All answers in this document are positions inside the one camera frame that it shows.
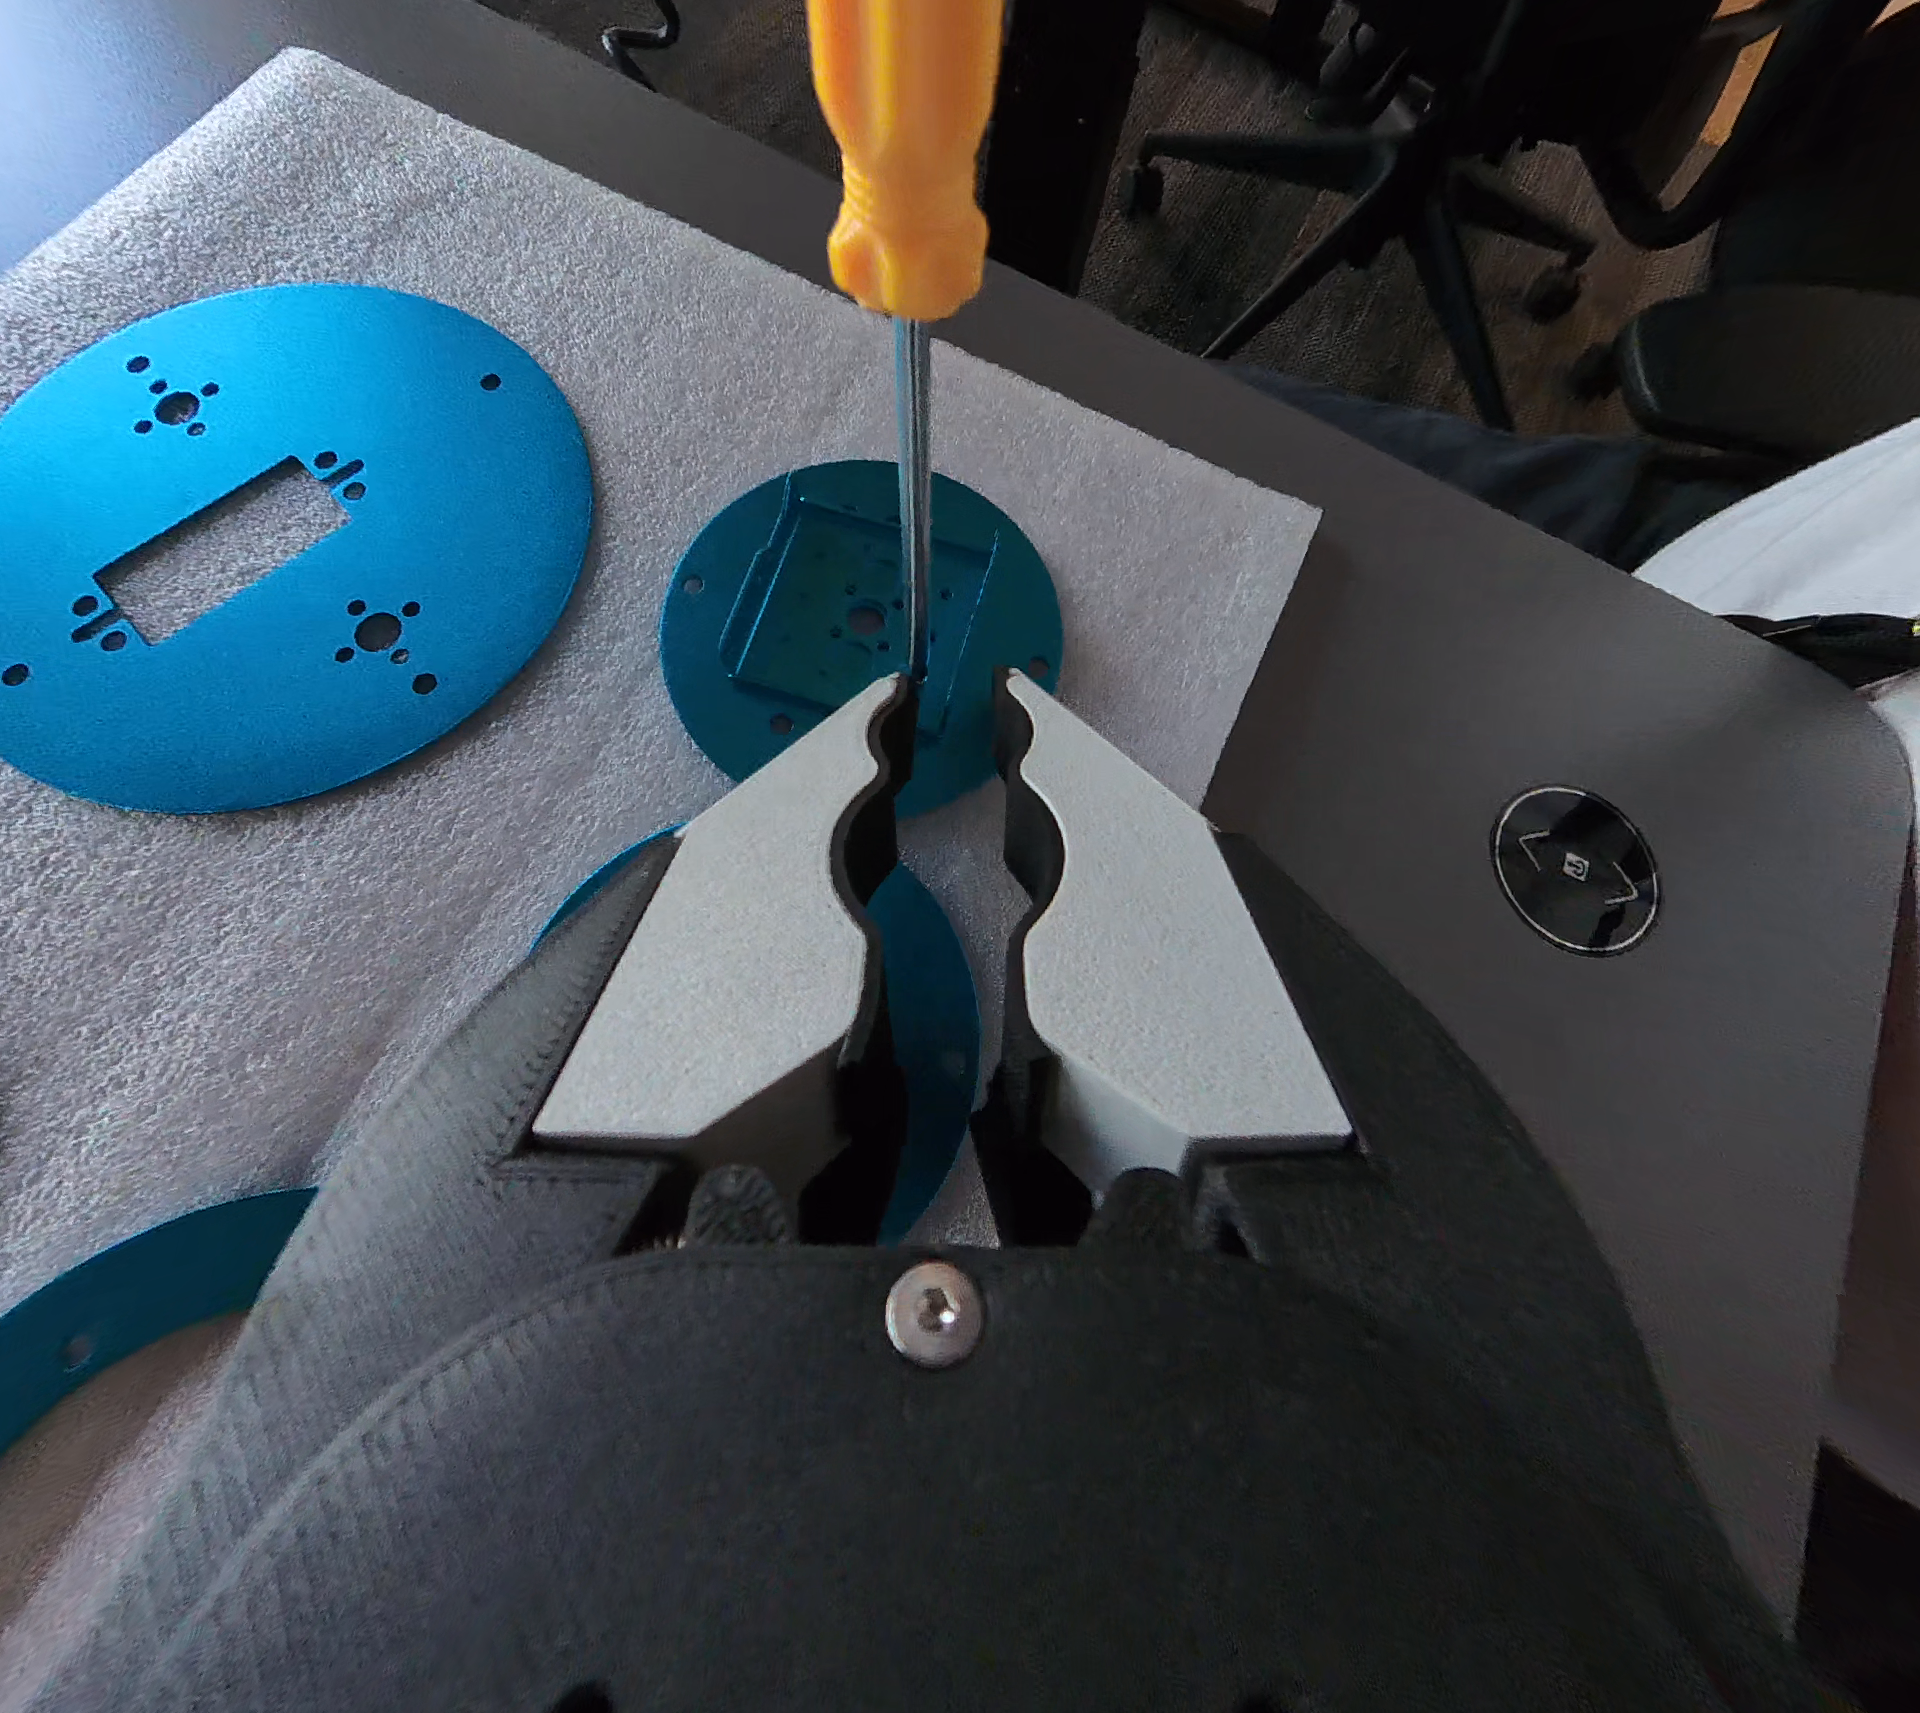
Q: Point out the grey desk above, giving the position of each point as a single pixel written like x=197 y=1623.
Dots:
x=1501 y=635

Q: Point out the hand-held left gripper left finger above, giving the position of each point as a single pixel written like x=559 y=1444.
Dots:
x=724 y=963

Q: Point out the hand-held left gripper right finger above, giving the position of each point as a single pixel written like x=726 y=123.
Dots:
x=1173 y=976

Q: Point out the small blue round disc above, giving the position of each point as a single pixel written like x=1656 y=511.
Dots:
x=930 y=1026

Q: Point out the white foam sheet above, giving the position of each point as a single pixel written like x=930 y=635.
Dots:
x=449 y=935

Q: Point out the large blue disc rectangular cutout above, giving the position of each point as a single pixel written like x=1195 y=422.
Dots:
x=449 y=542

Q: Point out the blue round plate with bracket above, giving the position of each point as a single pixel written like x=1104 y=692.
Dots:
x=799 y=542

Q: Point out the black round desk control button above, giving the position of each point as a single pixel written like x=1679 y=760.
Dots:
x=1579 y=875

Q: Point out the person's dark trousers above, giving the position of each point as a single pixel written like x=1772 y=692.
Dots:
x=1501 y=484

